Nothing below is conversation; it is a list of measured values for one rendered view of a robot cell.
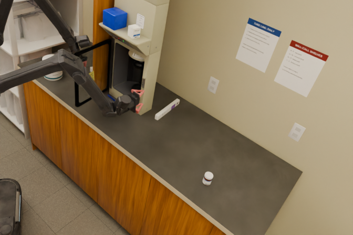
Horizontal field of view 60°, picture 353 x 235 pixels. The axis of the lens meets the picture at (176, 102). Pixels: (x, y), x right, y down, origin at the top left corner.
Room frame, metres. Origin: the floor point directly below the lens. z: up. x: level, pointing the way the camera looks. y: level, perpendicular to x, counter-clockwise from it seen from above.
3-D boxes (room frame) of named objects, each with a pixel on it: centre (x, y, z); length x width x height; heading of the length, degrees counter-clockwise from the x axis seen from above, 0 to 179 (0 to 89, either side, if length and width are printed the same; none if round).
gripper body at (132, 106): (1.37, 0.26, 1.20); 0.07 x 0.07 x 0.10; 59
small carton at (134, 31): (1.61, 0.32, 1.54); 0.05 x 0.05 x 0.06; 52
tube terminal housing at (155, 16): (1.80, 0.29, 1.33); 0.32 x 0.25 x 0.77; 59
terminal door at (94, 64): (1.62, 0.56, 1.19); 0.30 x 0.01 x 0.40; 155
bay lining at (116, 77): (1.80, 0.29, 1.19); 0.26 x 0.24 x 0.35; 59
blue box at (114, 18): (1.69, 0.46, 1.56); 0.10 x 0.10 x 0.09; 59
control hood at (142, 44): (1.65, 0.39, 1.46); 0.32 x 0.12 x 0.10; 59
